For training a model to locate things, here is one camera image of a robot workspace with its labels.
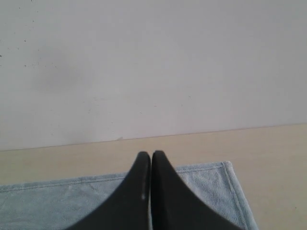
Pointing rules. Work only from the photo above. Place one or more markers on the light blue fleece towel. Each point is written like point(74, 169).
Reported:
point(54, 205)

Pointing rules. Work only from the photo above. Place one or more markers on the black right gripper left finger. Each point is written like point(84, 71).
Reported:
point(127, 208)

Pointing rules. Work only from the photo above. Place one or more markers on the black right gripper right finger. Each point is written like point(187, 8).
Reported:
point(174, 206)

